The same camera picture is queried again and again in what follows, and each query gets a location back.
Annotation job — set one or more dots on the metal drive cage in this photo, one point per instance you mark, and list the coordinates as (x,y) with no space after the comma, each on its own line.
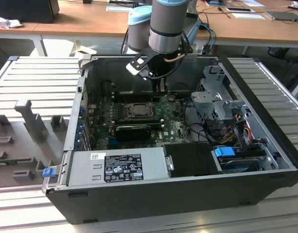
(207,99)

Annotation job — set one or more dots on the metal locking lever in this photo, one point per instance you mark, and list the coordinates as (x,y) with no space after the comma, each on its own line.
(141,118)
(139,103)

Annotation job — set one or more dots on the grey parts rack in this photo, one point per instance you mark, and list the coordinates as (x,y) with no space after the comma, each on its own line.
(18,145)

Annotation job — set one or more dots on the black PC case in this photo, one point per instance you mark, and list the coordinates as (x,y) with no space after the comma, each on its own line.
(163,201)

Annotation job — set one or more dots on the wooden desk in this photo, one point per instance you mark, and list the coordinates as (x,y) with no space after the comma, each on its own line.
(13,31)
(90,21)

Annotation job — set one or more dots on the black RAM slot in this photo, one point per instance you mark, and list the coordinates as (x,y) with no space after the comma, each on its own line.
(155,124)
(139,120)
(134,95)

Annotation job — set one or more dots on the round coin battery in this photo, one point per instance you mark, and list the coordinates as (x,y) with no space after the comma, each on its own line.
(172,97)

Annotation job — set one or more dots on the green RAM stick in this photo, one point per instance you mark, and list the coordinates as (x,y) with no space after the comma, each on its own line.
(13,160)

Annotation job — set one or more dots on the hard disk in blue carrier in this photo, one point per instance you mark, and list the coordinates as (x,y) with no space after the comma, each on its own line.
(224,152)

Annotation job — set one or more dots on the blue case latch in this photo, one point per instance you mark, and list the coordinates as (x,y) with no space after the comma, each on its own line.
(48,172)

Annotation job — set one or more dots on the black graphics card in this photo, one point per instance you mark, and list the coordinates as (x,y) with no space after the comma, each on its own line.
(132,133)

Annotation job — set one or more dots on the silver CPU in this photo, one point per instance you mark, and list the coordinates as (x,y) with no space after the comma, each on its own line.
(140,109)

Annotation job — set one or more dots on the dark grey notebook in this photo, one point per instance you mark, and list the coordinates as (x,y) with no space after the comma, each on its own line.
(283,15)

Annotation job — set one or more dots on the white phone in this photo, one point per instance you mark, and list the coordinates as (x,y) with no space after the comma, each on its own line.
(238,9)

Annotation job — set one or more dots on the metal disk bay bracket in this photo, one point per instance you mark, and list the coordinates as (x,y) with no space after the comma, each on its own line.
(236,106)

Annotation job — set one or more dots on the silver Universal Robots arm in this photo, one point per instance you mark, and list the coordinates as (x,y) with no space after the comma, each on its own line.
(166,26)

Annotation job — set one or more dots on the green motherboard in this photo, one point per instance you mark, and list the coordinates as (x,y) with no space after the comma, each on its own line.
(173,121)

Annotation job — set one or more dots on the crumpled white paper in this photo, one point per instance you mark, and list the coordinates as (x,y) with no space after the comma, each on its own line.
(297,5)
(8,23)

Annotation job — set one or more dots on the small white blue box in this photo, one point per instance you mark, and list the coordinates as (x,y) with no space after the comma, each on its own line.
(200,49)

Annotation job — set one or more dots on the CPU socket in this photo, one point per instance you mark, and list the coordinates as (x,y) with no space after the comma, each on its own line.
(126,117)

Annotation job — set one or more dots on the white paper sheet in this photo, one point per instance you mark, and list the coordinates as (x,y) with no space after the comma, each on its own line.
(252,3)
(248,16)
(113,8)

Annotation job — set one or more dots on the small black box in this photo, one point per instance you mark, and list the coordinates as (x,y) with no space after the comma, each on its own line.
(87,1)

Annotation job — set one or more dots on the grey power supply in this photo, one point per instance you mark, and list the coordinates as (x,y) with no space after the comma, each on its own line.
(86,170)

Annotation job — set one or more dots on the white plastic bracket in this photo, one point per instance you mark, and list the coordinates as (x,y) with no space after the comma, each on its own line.
(87,59)

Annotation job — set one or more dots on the blue printed paper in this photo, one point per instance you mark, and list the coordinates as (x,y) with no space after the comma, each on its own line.
(217,2)

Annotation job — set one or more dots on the black plastic bay cover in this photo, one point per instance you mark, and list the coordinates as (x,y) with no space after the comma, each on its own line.
(192,160)

